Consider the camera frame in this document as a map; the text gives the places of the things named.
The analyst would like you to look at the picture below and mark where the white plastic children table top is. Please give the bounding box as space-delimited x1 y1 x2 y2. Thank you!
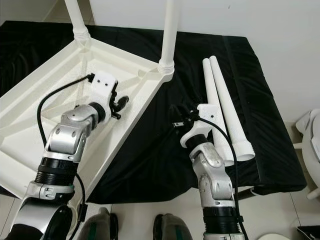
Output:
0 36 176 201

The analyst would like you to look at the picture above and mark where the black table cloth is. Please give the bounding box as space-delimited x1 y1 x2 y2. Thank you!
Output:
0 20 308 203

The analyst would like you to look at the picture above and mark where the grey right robot leg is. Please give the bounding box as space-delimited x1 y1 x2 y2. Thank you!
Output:
152 212 203 240

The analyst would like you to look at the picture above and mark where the grey robot leg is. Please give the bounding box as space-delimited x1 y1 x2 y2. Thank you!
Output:
152 212 203 240
80 206 118 240

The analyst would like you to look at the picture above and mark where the grey left robot leg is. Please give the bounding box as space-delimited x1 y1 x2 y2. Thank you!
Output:
80 206 118 240

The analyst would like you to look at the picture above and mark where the white plastic chair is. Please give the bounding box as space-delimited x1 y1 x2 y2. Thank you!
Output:
292 107 320 193

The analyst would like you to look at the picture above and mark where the white round object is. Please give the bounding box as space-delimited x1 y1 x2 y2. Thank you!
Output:
257 232 288 240

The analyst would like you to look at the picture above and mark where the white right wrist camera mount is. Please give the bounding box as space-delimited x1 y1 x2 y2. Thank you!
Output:
180 102 223 148

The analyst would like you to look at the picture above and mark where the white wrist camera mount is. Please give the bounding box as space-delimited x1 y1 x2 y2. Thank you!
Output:
90 70 121 113
180 102 223 148

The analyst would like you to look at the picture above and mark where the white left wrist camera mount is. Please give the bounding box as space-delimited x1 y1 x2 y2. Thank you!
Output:
90 70 121 113

